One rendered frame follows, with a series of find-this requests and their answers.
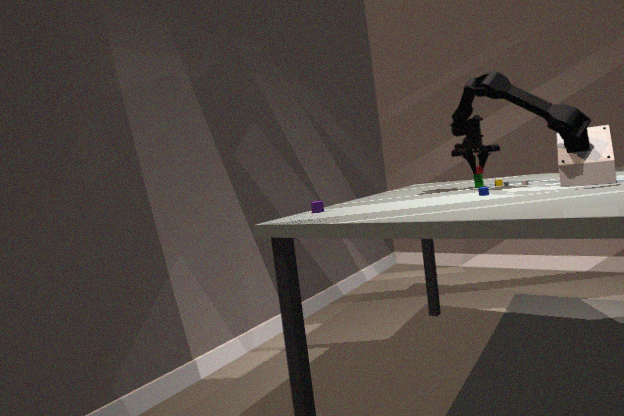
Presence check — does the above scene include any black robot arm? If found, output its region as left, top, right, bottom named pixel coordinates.
left=451, top=71, right=591, bottom=153

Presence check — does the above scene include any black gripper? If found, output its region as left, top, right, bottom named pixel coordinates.
left=452, top=133, right=500, bottom=172

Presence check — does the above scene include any small purple cube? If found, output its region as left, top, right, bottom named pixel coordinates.
left=311, top=201, right=324, bottom=213

